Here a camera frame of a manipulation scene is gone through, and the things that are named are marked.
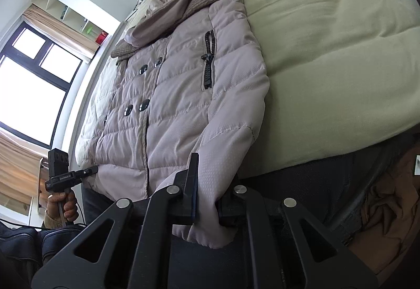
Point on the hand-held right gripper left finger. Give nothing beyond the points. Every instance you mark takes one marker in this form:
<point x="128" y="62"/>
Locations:
<point x="194" y="197"/>

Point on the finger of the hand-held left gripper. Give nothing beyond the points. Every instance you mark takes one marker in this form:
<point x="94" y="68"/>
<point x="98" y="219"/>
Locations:
<point x="90" y="171"/>

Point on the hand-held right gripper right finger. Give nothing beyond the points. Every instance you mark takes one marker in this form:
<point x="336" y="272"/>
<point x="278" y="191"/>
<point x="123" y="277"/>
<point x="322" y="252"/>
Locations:
<point x="226" y="207"/>

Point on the mauve hooded puffer jacket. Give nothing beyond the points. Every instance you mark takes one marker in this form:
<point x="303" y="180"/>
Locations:
<point x="183" y="85"/>

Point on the person's left forearm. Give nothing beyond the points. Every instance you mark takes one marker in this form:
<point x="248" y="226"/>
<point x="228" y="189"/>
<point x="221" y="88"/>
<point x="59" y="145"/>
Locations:
<point x="49" y="221"/>

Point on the person's left hand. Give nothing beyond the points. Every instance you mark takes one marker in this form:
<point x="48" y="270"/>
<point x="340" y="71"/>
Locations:
<point x="67" y="208"/>

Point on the beige curtain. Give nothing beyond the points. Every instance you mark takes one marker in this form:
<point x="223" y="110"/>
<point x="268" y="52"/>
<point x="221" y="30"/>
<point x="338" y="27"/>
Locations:
<point x="59" y="29"/>
<point x="16" y="157"/>

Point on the person's dark blue jacket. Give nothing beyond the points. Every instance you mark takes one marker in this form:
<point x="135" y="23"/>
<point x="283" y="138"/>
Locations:
<point x="19" y="243"/>

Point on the person's dark trousers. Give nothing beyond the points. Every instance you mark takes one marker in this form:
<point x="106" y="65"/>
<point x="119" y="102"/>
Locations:
<point x="311" y="184"/>

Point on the black framed window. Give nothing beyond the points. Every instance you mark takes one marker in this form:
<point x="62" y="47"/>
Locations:
<point x="42" y="57"/>

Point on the red box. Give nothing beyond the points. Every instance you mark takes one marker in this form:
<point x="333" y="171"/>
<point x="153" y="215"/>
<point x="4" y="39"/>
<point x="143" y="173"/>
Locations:
<point x="101" y="37"/>

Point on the white built-in shelf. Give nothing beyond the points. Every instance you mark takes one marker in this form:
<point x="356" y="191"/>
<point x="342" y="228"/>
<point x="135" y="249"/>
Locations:
<point x="52" y="1"/>

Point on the bed with beige sheet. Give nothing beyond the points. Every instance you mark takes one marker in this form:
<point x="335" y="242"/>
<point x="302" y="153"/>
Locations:
<point x="328" y="46"/>

